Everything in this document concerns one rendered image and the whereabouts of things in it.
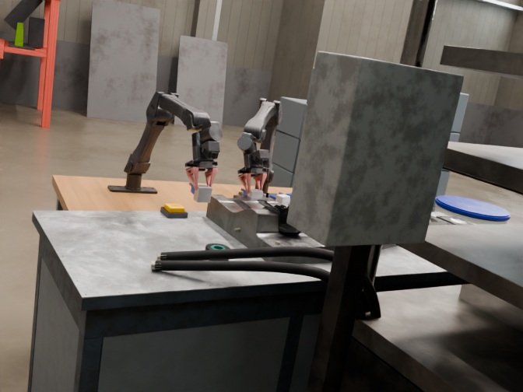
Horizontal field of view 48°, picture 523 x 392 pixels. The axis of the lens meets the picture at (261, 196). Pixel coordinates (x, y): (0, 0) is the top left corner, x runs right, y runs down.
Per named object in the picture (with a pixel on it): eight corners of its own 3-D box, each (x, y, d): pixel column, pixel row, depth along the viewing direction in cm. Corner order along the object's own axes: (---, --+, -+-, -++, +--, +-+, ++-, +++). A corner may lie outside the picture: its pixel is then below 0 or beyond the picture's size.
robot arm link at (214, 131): (227, 141, 207) (223, 108, 208) (208, 140, 201) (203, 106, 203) (208, 148, 216) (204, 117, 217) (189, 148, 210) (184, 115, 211)
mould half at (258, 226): (205, 216, 229) (210, 183, 226) (262, 216, 243) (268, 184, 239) (271, 265, 188) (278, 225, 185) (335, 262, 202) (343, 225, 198)
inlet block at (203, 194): (183, 190, 217) (185, 176, 216) (195, 190, 220) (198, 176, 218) (197, 202, 207) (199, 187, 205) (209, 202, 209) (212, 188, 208)
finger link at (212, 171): (219, 188, 208) (217, 162, 210) (201, 187, 205) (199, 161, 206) (211, 192, 214) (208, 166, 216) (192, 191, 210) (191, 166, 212)
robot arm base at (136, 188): (159, 176, 249) (156, 171, 255) (112, 173, 240) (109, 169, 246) (158, 194, 251) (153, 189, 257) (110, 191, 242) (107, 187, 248)
